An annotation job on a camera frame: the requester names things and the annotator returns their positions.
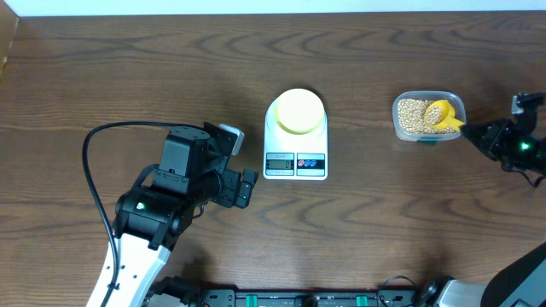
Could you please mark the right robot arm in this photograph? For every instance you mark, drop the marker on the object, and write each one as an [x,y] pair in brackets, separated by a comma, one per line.
[530,150]

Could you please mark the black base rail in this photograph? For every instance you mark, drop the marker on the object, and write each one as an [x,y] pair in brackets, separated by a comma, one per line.
[174,291]

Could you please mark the yellow plastic measuring scoop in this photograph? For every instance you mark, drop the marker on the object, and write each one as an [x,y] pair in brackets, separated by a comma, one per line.
[440,115]

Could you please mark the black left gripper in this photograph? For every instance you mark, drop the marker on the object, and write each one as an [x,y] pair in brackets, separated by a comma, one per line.
[228,194]

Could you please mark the clear plastic container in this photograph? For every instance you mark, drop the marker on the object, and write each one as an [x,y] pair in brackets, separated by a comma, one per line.
[455,102]

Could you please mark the soybeans in container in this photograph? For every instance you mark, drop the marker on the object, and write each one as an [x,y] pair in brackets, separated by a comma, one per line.
[410,115]

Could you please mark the white digital kitchen scale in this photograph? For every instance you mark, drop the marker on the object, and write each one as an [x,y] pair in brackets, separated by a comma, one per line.
[294,157]

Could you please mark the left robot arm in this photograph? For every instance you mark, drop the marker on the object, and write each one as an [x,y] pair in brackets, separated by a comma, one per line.
[162,203]

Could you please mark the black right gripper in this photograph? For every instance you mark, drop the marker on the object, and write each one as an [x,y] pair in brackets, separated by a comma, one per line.
[492,144]

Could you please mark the pale yellow plastic bowl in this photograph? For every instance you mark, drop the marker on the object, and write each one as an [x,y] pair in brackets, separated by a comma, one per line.
[299,111]

